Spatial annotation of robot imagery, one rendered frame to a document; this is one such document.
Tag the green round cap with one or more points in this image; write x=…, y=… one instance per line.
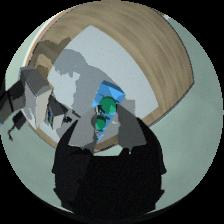
x=107, y=105
x=101, y=122

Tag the blue four-tube rack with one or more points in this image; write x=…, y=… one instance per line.
x=107, y=88

